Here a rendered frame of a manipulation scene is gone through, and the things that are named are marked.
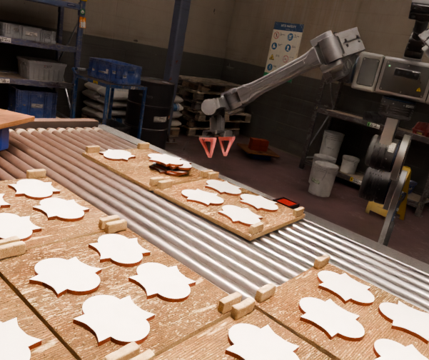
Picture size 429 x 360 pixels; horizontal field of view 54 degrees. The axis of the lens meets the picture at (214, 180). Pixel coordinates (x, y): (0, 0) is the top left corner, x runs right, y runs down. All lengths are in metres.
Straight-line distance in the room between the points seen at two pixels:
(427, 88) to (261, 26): 5.99
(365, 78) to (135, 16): 5.42
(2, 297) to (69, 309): 0.12
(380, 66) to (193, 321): 1.38
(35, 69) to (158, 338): 5.08
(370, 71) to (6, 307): 1.57
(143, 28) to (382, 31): 3.51
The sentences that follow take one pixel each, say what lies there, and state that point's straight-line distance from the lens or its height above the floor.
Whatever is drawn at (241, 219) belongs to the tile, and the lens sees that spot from 1.32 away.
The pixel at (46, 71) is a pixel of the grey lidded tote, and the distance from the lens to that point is 5.77.
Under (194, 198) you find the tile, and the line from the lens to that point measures 1.41.
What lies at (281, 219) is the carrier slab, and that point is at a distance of 1.43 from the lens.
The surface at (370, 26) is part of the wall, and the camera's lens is 6.58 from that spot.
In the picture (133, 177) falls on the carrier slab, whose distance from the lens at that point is 1.56.
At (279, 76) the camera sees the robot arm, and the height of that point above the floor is 1.38.
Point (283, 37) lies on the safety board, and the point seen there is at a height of 1.77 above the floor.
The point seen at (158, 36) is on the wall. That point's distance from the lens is 7.26.
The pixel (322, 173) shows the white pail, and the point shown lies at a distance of 5.09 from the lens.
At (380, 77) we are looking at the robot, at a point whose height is 1.44.
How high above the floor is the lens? 1.43
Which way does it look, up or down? 17 degrees down
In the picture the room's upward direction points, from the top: 11 degrees clockwise
